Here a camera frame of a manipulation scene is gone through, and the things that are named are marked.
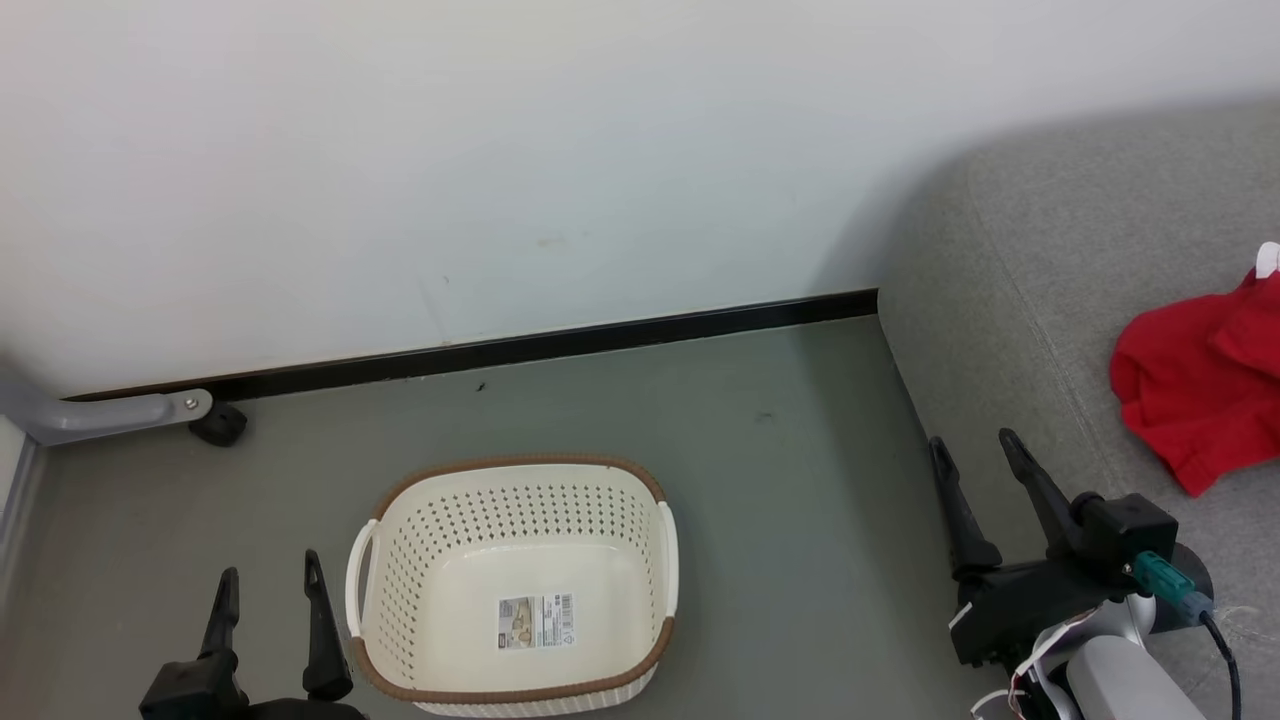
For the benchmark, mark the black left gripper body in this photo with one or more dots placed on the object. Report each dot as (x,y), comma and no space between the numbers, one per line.
(200,695)

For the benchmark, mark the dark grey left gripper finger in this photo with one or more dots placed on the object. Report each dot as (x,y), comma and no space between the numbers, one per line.
(322,640)
(222,620)

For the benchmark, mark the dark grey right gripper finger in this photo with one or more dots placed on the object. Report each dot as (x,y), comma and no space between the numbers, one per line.
(1045,495)
(965,530)

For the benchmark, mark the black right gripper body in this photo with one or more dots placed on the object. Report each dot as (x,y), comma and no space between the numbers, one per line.
(1020,605)

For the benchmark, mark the red shirt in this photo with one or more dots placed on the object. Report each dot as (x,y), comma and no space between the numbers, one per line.
(1180,400)

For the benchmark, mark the red shorts with white tag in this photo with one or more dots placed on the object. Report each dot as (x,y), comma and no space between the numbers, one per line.
(1250,330)

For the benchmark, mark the cream perforated laundry basket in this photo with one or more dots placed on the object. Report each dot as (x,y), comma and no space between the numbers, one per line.
(450,520)

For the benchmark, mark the black caster wheel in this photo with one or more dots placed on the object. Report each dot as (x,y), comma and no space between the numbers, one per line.
(218,425)

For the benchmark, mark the grey fabric sofa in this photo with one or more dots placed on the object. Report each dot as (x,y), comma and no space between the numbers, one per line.
(1000,300)

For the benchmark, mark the paper label sticker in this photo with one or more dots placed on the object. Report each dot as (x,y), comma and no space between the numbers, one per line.
(537,620)

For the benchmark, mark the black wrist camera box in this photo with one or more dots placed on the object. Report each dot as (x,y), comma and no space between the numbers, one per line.
(1125,530)

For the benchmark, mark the grey metal frame leg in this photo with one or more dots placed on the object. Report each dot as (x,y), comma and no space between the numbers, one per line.
(100,412)

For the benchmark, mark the dark wall baseboard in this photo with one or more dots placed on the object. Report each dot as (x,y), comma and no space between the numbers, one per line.
(600,335)

